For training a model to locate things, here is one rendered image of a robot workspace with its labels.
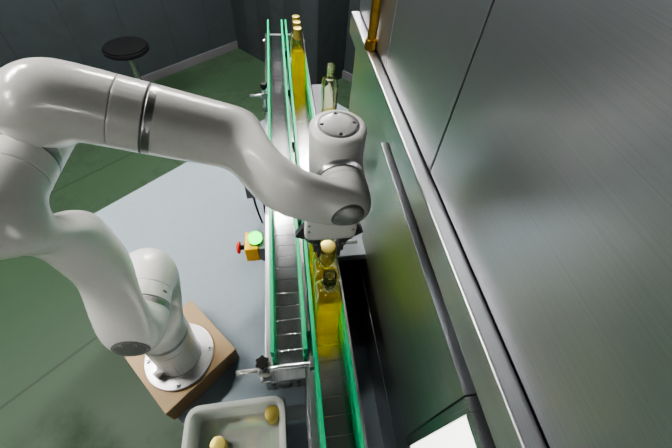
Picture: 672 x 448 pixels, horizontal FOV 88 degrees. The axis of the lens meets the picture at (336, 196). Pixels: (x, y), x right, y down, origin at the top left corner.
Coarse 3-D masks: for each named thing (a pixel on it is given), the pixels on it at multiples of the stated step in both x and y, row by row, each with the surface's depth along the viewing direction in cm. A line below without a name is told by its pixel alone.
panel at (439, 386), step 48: (384, 144) 72; (384, 192) 72; (384, 240) 74; (384, 288) 76; (432, 288) 51; (384, 336) 79; (432, 336) 51; (432, 384) 52; (432, 432) 53; (480, 432) 40
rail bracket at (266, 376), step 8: (256, 360) 72; (264, 360) 72; (312, 360) 77; (248, 368) 76; (256, 368) 72; (264, 368) 72; (272, 368) 76; (280, 368) 76; (288, 368) 76; (296, 368) 77; (312, 368) 77; (264, 376) 76; (272, 376) 81
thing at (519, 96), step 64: (384, 0) 74; (448, 0) 46; (512, 0) 34; (576, 0) 26; (640, 0) 22; (384, 64) 77; (448, 64) 47; (512, 64) 34; (576, 64) 27; (640, 64) 22; (384, 128) 72; (448, 128) 48; (512, 128) 35; (576, 128) 27; (640, 128) 22; (448, 192) 50; (512, 192) 35; (576, 192) 28; (640, 192) 23; (448, 256) 46; (512, 256) 36; (576, 256) 28; (640, 256) 23; (512, 320) 37; (576, 320) 28; (640, 320) 23; (384, 384) 95; (512, 384) 36; (576, 384) 29; (640, 384) 23
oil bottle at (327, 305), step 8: (320, 280) 76; (320, 288) 75; (336, 288) 75; (320, 296) 74; (328, 296) 74; (336, 296) 74; (320, 304) 75; (328, 304) 75; (336, 304) 76; (320, 312) 78; (328, 312) 79; (336, 312) 79; (320, 320) 81; (328, 320) 82; (336, 320) 83; (320, 328) 85; (328, 328) 86; (336, 328) 87
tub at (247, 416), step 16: (240, 400) 82; (256, 400) 82; (272, 400) 82; (192, 416) 80; (208, 416) 84; (224, 416) 85; (240, 416) 86; (256, 416) 86; (192, 432) 79; (208, 432) 83; (224, 432) 84; (240, 432) 84; (256, 432) 84; (272, 432) 84
